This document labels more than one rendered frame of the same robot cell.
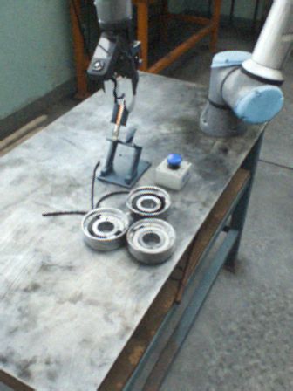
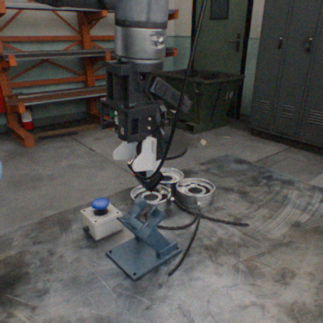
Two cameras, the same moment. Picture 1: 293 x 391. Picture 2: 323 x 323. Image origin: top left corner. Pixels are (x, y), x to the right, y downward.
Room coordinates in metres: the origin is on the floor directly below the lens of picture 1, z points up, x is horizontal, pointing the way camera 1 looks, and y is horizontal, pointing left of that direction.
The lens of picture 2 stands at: (1.39, 0.30, 1.23)
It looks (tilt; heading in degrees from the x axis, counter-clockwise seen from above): 25 degrees down; 204
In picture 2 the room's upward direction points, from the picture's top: straight up
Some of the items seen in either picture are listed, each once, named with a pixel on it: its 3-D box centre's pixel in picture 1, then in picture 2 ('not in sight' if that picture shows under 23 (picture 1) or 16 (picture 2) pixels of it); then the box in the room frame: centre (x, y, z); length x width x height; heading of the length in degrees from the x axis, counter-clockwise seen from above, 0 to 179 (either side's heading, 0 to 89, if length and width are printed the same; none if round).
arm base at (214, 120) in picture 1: (225, 112); not in sight; (1.19, -0.25, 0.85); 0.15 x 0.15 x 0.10
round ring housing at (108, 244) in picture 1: (105, 229); (195, 192); (0.69, 0.09, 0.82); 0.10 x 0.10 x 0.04
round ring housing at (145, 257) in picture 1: (151, 241); (166, 180); (0.65, -0.02, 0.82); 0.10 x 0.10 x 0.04
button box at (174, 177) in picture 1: (173, 171); (99, 220); (0.90, -0.08, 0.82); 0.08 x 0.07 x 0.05; 152
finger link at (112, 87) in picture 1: (115, 91); (144, 162); (0.96, 0.08, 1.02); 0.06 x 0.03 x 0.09; 159
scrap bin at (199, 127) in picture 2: not in sight; (195, 99); (-2.63, -0.96, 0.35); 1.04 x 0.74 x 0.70; 62
